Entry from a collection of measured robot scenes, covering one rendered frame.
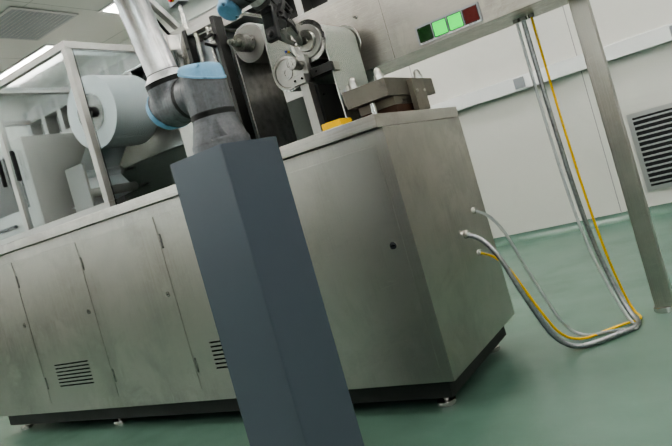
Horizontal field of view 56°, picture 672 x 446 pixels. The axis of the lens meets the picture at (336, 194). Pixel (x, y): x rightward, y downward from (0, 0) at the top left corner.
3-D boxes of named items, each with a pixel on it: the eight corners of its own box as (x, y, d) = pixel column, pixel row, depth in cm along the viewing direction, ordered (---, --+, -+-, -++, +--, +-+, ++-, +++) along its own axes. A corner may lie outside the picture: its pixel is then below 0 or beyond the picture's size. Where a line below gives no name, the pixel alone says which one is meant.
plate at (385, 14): (41, 200, 363) (27, 150, 363) (82, 193, 386) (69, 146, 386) (597, -24, 197) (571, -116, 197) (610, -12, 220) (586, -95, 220)
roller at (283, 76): (278, 94, 229) (269, 62, 229) (316, 93, 250) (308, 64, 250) (304, 83, 222) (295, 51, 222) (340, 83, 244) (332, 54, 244)
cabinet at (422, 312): (-1, 437, 314) (-48, 271, 314) (105, 385, 369) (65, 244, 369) (463, 416, 180) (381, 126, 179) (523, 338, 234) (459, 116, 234)
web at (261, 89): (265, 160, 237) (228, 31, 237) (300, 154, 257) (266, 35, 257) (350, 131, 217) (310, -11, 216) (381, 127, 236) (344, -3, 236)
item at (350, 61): (339, 99, 217) (325, 47, 217) (371, 97, 236) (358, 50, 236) (340, 98, 216) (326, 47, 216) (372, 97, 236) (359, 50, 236)
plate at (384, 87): (347, 110, 211) (342, 92, 211) (398, 106, 245) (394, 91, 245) (388, 95, 202) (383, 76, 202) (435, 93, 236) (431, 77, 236)
